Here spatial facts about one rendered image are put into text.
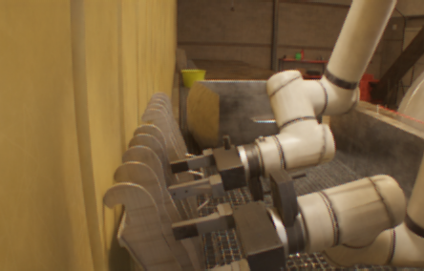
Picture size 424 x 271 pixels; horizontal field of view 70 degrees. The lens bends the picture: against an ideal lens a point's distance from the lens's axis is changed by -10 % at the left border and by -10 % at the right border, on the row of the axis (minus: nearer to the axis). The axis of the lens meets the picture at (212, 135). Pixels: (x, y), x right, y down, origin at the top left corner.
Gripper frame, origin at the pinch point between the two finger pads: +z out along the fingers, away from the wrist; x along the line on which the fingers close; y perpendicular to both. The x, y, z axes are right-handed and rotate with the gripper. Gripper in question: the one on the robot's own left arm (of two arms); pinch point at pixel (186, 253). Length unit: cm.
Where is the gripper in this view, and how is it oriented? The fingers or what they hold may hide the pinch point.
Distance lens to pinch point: 50.7
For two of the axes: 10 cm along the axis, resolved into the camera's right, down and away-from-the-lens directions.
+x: -1.0, -2.7, 9.6
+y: 2.0, 9.4, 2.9
